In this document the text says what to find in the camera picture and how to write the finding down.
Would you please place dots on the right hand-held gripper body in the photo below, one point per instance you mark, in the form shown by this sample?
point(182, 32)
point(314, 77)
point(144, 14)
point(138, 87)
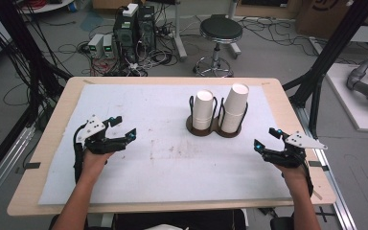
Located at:
point(289, 156)

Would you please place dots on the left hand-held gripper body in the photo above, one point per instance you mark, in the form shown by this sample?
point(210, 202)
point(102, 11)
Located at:
point(103, 145)

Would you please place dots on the tall stack of paper cups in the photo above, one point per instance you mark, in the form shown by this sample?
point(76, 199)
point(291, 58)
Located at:
point(234, 108)

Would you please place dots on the dark double cup holder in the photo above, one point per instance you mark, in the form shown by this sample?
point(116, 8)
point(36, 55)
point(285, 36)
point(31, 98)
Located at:
point(216, 126)

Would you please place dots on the person's right hand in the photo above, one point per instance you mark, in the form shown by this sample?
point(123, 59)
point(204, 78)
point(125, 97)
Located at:
point(295, 175)

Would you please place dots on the person's left hand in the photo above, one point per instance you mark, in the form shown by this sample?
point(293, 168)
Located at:
point(93, 166)

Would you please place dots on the white table mat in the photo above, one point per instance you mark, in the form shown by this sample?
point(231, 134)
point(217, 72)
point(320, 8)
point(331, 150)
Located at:
point(166, 172)

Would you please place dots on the short stack of paper cups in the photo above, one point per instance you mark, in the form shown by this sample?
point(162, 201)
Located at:
point(202, 108)

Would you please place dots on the grey bench power supply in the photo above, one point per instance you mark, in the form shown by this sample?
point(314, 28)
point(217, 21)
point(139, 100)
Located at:
point(108, 46)
point(95, 44)

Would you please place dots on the white floor platform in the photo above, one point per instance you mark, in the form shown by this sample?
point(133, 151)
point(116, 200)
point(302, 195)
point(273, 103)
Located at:
point(348, 102)

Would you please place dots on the black computer tower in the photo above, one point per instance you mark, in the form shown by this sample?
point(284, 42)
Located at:
point(131, 35)

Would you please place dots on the person's dark clothing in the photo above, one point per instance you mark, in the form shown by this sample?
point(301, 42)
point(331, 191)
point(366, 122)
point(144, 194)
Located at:
point(179, 220)

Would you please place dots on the white table leg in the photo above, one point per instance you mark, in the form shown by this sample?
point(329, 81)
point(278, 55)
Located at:
point(179, 35)

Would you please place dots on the white box device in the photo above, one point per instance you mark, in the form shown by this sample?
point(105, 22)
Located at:
point(130, 10)

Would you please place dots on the black round stool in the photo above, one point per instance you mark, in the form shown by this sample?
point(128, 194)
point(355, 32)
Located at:
point(221, 28)

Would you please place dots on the brown cardboard box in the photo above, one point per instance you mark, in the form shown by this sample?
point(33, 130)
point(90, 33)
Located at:
point(326, 16)

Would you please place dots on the aluminium frame rail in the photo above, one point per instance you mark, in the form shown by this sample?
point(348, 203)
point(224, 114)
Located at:
point(3, 166)
point(335, 191)

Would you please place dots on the black metal frame post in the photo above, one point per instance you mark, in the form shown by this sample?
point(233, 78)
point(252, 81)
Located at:
point(332, 48)
point(22, 41)

